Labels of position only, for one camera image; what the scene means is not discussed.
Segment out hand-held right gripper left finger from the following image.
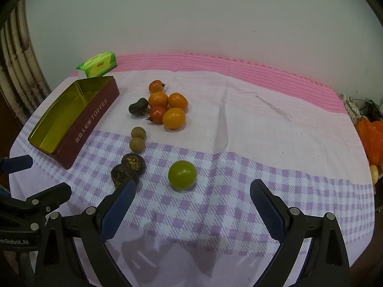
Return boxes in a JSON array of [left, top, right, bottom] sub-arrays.
[[35, 179, 141, 287]]

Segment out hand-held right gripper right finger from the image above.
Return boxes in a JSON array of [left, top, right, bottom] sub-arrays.
[[249, 179, 350, 287]]

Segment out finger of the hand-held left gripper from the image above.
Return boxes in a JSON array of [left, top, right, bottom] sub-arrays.
[[0, 182, 72, 231], [0, 155, 34, 174]]

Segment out dark dried tangerine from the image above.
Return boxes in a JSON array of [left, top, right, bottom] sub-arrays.
[[121, 153, 146, 172], [129, 97, 149, 117], [111, 164, 140, 190]]

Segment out brown longan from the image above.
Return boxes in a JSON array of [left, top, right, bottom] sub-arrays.
[[131, 126, 147, 140], [129, 138, 146, 153]]

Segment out green lime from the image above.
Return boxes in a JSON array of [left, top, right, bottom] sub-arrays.
[[168, 160, 197, 190]]

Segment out maroon tin box gold inside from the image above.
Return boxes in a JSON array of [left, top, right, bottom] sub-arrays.
[[28, 76, 120, 169]]

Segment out red cherry tomato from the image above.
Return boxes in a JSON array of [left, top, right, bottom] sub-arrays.
[[146, 105, 167, 124]]

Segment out orange cherry tomato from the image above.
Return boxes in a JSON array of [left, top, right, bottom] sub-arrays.
[[148, 92, 169, 108], [149, 79, 166, 94], [162, 107, 186, 130], [168, 92, 188, 109]]

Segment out beige curtain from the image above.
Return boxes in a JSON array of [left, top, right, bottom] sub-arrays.
[[0, 0, 53, 126]]

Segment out cream round object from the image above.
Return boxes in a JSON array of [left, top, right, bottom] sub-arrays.
[[369, 164, 380, 184]]

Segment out orange plastic bag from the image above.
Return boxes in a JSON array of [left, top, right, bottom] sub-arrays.
[[355, 116, 383, 168]]

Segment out green tissue pack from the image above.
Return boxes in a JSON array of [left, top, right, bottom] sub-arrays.
[[76, 52, 118, 78]]

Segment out white patterned object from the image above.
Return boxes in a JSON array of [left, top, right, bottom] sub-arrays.
[[341, 94, 361, 123]]

